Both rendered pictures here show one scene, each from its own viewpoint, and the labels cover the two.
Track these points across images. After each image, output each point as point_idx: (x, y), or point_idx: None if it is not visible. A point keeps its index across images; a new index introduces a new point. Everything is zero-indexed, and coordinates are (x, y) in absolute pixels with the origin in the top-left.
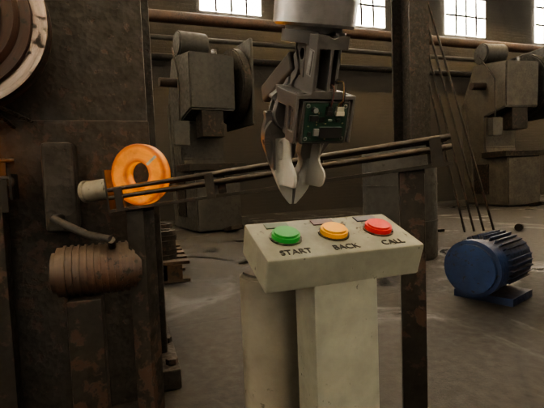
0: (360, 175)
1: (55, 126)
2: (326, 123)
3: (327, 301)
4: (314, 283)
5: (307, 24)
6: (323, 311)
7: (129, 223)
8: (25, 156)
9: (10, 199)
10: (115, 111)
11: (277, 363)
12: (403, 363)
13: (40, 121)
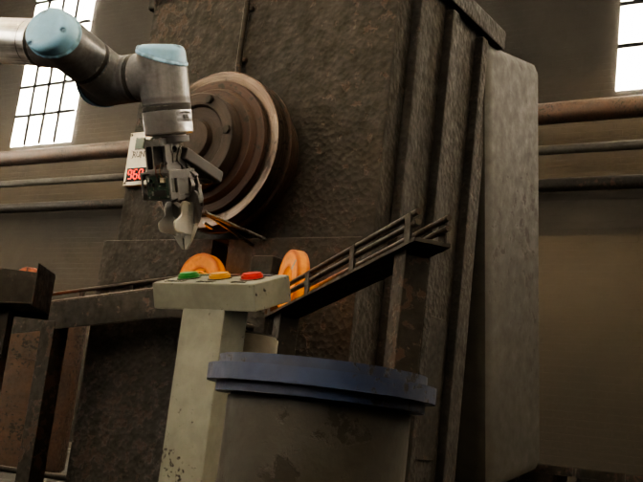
0: (370, 260)
1: (282, 244)
2: (158, 187)
3: (188, 320)
4: (181, 305)
5: (145, 135)
6: (185, 327)
7: (273, 329)
8: None
9: None
10: (344, 229)
11: None
12: None
13: (273, 238)
